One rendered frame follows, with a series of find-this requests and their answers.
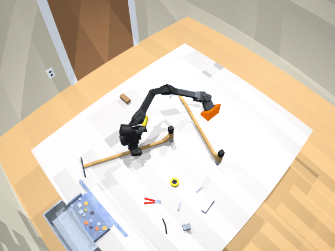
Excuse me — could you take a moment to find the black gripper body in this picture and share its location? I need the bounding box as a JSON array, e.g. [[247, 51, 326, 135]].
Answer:
[[130, 135, 142, 156]]

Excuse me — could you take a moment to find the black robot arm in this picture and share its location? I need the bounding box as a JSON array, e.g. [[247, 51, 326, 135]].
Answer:
[[119, 84, 216, 146]]

